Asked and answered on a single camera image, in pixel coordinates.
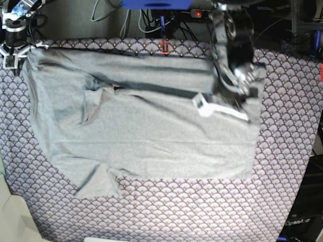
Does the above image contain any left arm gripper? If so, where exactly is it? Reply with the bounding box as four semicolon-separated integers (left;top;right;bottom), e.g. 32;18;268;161
192;83;259;121

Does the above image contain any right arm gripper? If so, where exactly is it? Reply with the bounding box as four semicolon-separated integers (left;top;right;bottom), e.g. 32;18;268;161
1;30;49;69

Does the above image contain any light grey T-shirt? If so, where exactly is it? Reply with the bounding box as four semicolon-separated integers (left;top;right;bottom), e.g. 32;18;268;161
21;48;262;199

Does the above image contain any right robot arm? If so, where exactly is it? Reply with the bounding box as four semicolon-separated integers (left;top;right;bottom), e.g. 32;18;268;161
1;1;49;70

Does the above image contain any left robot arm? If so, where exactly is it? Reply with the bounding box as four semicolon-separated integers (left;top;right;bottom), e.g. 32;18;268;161
192;1;260;122

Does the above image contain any red centre table clamp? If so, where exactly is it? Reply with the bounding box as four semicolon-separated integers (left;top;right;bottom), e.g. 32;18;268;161
160;40;169;54

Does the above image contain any black power strip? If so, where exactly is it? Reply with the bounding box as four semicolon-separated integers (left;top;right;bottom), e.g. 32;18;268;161
190;9;210;19

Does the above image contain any fan-patterned purple table cloth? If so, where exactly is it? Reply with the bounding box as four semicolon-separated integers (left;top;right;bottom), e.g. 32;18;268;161
1;49;322;241

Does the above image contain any red right edge clamp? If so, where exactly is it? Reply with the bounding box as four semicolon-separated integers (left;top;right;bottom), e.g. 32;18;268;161
320;63;323;81

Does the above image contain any black OpenArm box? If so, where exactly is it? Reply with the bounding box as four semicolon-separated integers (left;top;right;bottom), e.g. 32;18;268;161
277;155;322;241

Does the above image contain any white object bottom left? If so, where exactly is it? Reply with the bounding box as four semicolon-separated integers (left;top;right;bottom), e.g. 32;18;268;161
1;162;43;241

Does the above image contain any blue overhead mount plate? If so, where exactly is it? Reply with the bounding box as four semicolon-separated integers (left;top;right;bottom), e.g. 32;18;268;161
121;0;193;10

